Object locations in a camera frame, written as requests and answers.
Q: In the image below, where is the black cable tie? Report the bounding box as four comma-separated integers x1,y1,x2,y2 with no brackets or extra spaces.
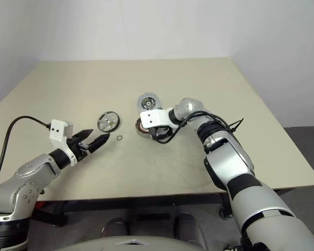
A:
226,118,244,134

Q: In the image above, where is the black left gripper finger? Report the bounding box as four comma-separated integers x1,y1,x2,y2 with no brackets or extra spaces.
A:
86,133,111,154
73,129,94,142

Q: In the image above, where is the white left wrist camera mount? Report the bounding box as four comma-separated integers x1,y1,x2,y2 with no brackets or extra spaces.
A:
49,119,77,167

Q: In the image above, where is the black table frame bar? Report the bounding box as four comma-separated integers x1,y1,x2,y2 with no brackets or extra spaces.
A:
35,192,232,209

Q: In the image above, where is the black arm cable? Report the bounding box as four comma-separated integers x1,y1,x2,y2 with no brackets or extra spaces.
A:
0,116,53,194
154,111,238,144

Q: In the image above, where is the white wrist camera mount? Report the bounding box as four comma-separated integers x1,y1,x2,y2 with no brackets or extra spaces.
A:
140,108,179,132
49,119,77,167

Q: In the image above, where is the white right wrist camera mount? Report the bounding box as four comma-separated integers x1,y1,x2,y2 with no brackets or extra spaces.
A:
140,108,179,132

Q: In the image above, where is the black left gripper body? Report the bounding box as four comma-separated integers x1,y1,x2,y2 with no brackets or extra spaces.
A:
66,134,93,162

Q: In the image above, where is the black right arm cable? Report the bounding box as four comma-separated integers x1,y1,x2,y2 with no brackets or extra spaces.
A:
154,111,238,144

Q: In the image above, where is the motor housing with copper windings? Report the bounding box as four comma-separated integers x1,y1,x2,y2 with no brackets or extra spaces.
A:
134,117,154,138

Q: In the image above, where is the dark rounded shape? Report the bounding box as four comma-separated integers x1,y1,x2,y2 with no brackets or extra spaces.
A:
102,218,130,239
173,213,207,244

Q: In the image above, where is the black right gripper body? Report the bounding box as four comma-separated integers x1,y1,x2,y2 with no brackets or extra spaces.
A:
147,124,174,144

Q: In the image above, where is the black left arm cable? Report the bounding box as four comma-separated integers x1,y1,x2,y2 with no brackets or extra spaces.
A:
0,116,53,194

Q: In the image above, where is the grey robot torso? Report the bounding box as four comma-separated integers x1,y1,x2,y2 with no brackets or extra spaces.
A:
54,234,241,251

